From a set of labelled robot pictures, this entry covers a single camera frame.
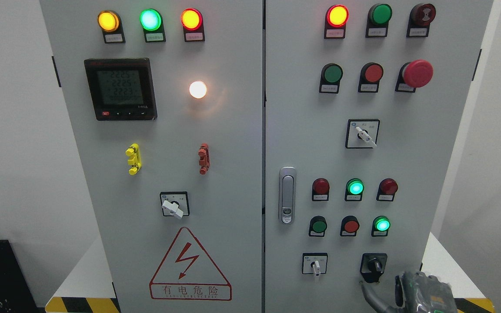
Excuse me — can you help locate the green lit indicator lamp middle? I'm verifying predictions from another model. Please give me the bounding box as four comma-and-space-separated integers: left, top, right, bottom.
345, 178, 364, 201

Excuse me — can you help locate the green lit indicator lamp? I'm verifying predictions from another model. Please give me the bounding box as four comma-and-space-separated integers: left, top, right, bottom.
345, 178, 364, 201
139, 9, 166, 42

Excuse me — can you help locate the red-orange lit indicator lamp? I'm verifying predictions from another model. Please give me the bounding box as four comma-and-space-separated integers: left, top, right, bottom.
180, 8, 205, 42

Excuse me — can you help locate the white selector switch left door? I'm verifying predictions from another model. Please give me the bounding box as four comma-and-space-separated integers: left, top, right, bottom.
160, 191, 190, 219

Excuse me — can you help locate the red push button upper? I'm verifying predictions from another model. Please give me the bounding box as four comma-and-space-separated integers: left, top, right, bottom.
357, 62, 384, 93

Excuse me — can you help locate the white selector switch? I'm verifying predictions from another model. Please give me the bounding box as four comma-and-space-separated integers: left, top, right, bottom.
301, 253, 328, 276
345, 119, 380, 149

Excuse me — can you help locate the white lit round lamp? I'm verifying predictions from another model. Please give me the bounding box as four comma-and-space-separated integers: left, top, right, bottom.
189, 80, 207, 99

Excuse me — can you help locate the grey left cabinet door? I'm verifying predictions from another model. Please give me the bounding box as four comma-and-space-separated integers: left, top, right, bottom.
40, 0, 263, 313

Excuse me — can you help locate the red electric hazard warning sticker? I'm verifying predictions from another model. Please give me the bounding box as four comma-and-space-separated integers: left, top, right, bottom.
149, 226, 231, 301

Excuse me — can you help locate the dark red indicator lamp right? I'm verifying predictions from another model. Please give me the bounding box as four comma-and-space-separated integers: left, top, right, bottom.
376, 178, 398, 202

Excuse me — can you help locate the dark red indicator lamp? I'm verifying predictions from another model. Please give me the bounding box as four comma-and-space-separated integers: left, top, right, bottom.
311, 178, 330, 202
376, 178, 398, 202

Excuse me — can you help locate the white selector switch upper right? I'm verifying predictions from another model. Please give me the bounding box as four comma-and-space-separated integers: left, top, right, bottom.
345, 119, 380, 149

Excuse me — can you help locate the yellow indicator lamp top left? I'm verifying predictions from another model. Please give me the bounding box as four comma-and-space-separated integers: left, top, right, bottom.
97, 10, 126, 44

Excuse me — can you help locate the red push button lower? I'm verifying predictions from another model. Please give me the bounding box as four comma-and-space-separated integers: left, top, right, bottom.
340, 216, 360, 236

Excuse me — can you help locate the silver door latch handle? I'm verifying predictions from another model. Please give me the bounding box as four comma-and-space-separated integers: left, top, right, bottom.
278, 166, 297, 225

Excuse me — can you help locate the red emergency stop mushroom button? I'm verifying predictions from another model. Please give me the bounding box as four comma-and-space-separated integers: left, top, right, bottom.
395, 59, 434, 93

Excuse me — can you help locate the green unlit lamp top right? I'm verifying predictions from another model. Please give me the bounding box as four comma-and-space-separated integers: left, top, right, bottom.
365, 3, 392, 38

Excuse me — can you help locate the green lit push button lower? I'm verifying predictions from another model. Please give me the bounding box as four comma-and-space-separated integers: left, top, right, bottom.
371, 216, 391, 236

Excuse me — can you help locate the dark red indicator lamp left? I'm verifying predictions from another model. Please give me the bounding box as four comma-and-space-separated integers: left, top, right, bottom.
311, 178, 330, 202

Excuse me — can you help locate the black digital power meter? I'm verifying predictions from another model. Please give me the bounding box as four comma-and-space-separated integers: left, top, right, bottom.
84, 58, 158, 121

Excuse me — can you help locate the dark red buzzer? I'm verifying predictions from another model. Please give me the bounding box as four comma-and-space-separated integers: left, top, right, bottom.
406, 3, 437, 38

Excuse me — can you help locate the grey right cabinet door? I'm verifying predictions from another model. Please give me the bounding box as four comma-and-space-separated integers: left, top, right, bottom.
264, 0, 493, 313

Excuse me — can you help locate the red push button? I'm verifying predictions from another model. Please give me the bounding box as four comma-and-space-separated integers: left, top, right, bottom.
357, 62, 384, 93
340, 216, 360, 236

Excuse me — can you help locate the white selector switch lower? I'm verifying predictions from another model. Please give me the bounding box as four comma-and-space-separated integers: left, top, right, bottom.
301, 253, 328, 276

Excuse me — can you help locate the black rotary knob switch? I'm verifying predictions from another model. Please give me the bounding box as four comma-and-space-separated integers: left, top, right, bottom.
360, 253, 387, 283

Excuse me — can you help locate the red lit lamp right door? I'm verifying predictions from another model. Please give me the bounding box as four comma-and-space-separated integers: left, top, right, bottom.
324, 4, 349, 39

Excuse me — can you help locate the grey cabinet door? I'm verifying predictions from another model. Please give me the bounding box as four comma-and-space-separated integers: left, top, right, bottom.
264, 0, 493, 313
40, 0, 263, 313

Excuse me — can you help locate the green push button upper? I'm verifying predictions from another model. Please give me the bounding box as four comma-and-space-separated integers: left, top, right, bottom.
319, 62, 344, 94

